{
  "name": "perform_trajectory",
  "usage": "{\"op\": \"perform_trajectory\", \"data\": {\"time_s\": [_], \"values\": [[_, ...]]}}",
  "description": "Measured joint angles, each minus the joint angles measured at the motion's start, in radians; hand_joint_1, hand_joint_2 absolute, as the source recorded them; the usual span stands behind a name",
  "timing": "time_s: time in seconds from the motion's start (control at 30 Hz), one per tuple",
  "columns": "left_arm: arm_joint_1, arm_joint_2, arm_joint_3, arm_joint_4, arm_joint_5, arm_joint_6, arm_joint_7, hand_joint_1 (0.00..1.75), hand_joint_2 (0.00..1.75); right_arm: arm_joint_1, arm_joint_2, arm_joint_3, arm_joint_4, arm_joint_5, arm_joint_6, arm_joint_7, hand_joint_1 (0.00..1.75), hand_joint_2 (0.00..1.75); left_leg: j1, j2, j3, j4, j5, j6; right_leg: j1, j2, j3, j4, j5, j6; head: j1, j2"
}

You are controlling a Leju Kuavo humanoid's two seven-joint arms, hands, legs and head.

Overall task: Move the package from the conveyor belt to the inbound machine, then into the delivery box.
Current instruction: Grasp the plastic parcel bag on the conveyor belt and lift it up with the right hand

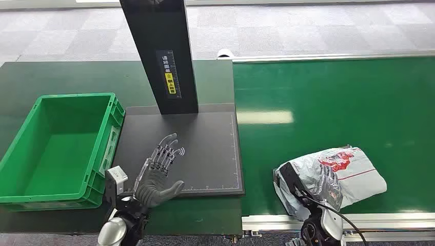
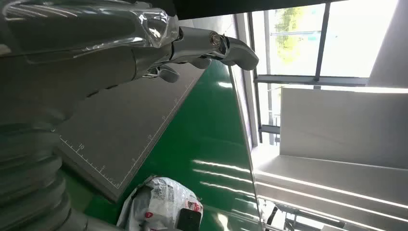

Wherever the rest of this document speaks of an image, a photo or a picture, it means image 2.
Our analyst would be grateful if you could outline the green conveyor belt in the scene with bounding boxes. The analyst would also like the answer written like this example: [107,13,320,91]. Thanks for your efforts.
[65,60,265,231]

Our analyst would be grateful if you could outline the dark window frame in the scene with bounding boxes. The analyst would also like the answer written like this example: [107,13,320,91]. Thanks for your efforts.
[247,0,370,145]

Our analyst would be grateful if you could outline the aluminium conveyor side rail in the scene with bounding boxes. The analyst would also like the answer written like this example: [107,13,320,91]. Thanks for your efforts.
[227,64,266,231]

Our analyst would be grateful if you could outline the black ruled machine platform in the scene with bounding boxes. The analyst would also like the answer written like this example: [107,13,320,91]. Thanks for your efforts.
[54,62,206,204]

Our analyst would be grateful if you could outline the grey red-printed mailer package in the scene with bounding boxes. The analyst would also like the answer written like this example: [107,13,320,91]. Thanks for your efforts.
[116,176,204,231]

